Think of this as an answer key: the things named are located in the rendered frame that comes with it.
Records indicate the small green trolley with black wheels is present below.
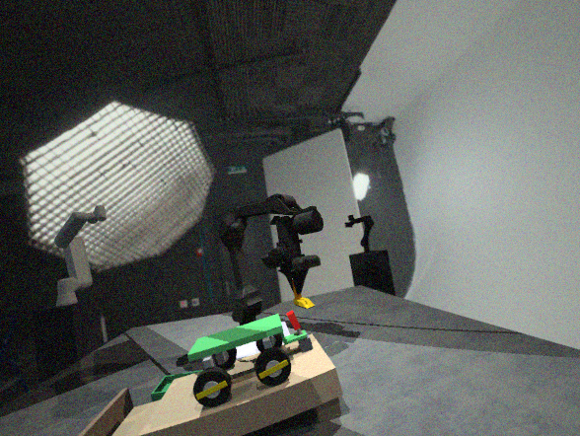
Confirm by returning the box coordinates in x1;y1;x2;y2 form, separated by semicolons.
187;314;307;407

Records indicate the yellow wedge with orange handle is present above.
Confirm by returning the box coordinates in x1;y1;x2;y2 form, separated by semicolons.
292;280;314;309

